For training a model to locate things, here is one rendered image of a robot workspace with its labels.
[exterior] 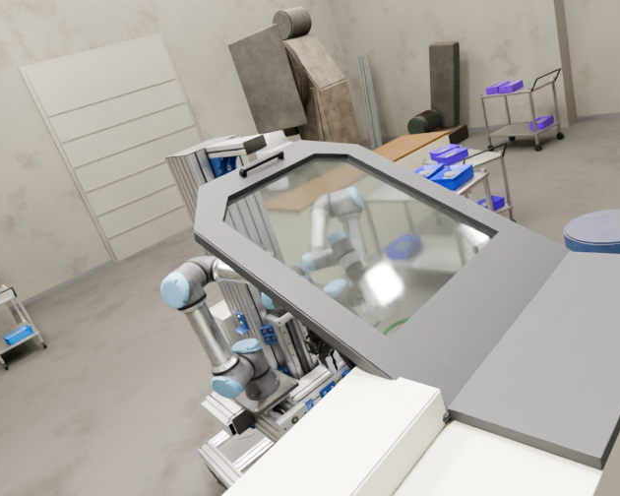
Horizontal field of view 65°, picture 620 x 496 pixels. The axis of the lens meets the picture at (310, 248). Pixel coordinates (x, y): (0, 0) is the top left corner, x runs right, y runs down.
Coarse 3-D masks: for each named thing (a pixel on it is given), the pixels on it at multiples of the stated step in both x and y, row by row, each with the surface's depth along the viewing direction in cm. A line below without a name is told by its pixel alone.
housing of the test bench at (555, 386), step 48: (576, 288) 122; (528, 336) 111; (576, 336) 106; (480, 384) 102; (528, 384) 97; (576, 384) 94; (480, 432) 94; (528, 432) 87; (576, 432) 84; (432, 480) 87; (480, 480) 84; (528, 480) 82; (576, 480) 79
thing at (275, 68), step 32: (256, 32) 611; (288, 32) 636; (256, 64) 634; (288, 64) 604; (320, 64) 650; (256, 96) 660; (288, 96) 626; (320, 96) 633; (288, 128) 652; (320, 128) 653; (352, 128) 685
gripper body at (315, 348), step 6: (306, 336) 165; (312, 336) 163; (306, 342) 163; (312, 342) 161; (318, 342) 159; (324, 342) 159; (306, 348) 165; (312, 348) 164; (318, 348) 160; (324, 348) 160; (330, 348) 161; (324, 354) 160
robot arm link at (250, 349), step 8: (240, 344) 198; (248, 344) 196; (256, 344) 196; (232, 352) 196; (240, 352) 193; (248, 352) 193; (256, 352) 195; (248, 360) 191; (256, 360) 194; (264, 360) 199; (256, 368) 194; (264, 368) 198; (256, 376) 197
